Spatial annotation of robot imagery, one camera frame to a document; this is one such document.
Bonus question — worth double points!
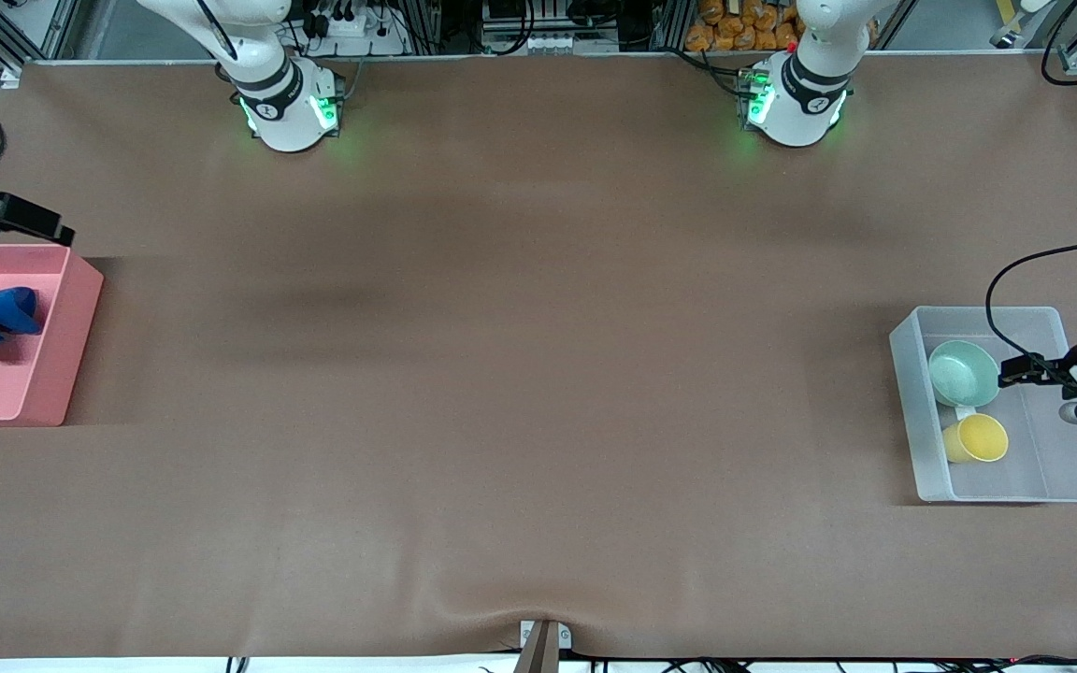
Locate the light green bowl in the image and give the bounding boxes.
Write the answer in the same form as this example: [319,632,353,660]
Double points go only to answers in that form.
[928,339,1002,409]

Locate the yellow cup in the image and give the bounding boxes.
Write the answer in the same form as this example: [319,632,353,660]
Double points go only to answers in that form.
[942,413,1010,465]

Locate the clear plastic bin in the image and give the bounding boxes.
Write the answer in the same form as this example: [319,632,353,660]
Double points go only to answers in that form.
[889,306,1077,506]

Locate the pink plastic bin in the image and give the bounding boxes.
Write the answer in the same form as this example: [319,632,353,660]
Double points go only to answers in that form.
[0,243,105,428]

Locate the large white power strip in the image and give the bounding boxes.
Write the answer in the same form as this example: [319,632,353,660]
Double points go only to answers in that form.
[288,7,409,57]

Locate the orange snack bags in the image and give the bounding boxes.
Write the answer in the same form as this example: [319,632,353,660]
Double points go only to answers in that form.
[685,0,801,53]

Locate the brown table cover mat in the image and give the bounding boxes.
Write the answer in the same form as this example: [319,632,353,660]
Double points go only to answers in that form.
[0,51,1077,660]

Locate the small white power strip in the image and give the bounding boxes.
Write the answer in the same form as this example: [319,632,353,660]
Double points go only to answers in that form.
[518,34,596,55]

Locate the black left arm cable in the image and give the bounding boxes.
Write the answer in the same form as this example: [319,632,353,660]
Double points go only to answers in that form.
[984,238,1077,367]

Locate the aluminium frame profile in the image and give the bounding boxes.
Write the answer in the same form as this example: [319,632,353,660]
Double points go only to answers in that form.
[0,0,81,74]

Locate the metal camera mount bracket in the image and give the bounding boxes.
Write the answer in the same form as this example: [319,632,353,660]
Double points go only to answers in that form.
[512,619,573,673]

